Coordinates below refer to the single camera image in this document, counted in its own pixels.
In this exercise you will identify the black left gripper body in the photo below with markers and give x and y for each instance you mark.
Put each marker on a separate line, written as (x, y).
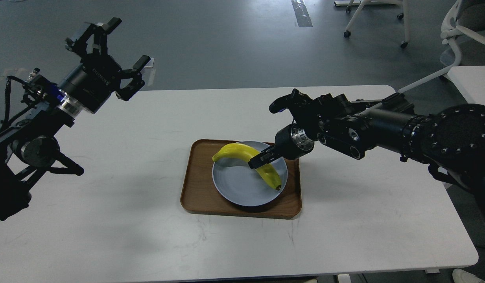
(92, 81)

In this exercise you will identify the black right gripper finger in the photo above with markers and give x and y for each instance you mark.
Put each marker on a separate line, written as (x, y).
(267, 156)

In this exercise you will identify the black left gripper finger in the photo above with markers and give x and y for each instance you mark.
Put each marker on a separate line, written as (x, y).
(90, 41)
(136, 79)

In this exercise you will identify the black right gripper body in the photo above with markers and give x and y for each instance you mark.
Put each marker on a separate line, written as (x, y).
(292, 142)

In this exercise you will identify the yellow banana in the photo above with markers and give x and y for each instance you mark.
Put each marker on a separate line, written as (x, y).
(245, 153)

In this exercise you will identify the light blue plate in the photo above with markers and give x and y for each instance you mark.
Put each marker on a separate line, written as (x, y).
(239, 184)

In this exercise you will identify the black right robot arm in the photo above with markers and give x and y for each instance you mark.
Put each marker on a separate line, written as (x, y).
(451, 142)

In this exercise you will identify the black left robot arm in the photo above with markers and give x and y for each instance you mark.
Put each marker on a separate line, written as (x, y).
(36, 109)

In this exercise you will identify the brown wooden tray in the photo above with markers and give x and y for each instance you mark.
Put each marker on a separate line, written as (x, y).
(200, 196)

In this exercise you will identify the white rolling stand base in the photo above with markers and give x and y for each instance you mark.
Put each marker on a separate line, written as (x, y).
(388, 16)

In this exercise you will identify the white side table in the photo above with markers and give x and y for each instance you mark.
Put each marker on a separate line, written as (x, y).
(470, 81)

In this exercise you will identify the white office chair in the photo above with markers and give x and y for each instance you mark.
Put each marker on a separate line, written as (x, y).
(465, 18)

